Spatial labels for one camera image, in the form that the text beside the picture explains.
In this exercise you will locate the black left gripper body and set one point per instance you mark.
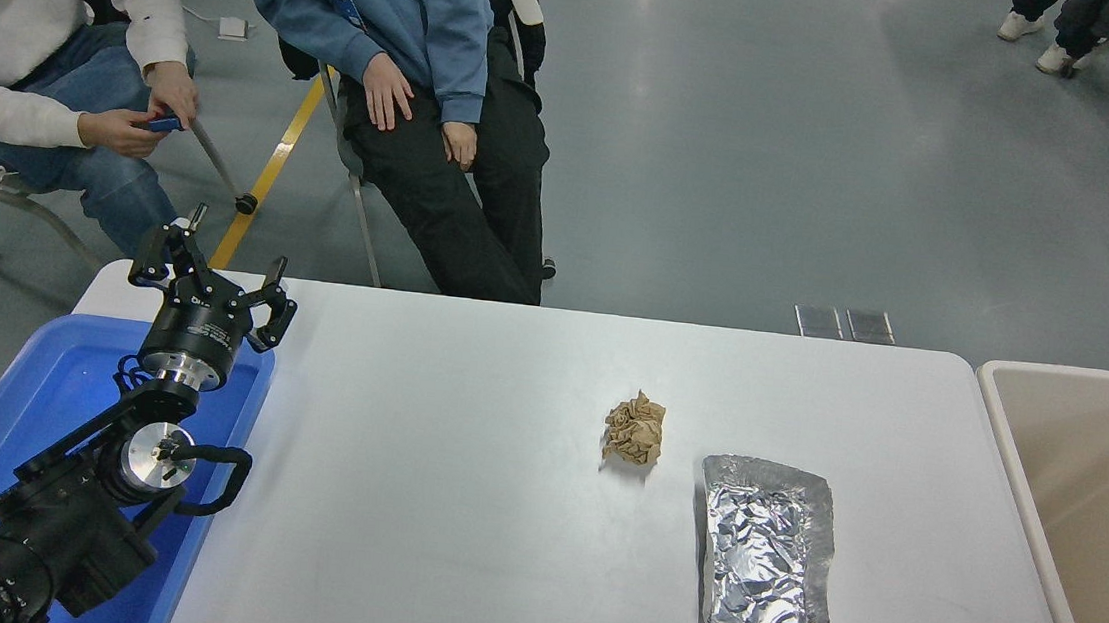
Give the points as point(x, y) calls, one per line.
point(200, 326)

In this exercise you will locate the blue phone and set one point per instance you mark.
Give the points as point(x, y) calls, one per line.
point(165, 124)

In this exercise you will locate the crumpled tan paper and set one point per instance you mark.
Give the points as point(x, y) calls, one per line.
point(634, 431)

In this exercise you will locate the phone person's right hand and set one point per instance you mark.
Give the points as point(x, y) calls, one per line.
point(118, 133)

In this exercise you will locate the phone person's left hand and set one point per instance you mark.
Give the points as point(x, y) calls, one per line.
point(174, 90)

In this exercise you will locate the lanyard person's right hand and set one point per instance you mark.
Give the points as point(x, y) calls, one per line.
point(388, 91)

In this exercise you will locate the lanyard person's left hand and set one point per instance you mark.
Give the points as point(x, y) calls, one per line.
point(460, 145)

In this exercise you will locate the grey padded chair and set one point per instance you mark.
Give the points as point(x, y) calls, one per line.
point(245, 204)

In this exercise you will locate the yellow floor tape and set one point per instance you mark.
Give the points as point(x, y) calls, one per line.
point(266, 171)

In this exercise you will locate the blue plastic tray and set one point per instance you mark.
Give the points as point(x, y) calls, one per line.
point(13, 415)

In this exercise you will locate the white floor box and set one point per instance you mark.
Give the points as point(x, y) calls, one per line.
point(234, 29)

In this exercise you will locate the person with phone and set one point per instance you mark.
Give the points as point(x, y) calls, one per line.
point(9, 3)

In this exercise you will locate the metal floor plate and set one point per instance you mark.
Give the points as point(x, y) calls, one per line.
point(869, 326)
point(819, 322)

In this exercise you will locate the silver foil tray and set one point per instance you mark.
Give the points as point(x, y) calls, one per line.
point(766, 561)

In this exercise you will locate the person with white shoes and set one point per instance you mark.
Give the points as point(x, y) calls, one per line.
point(1021, 26)

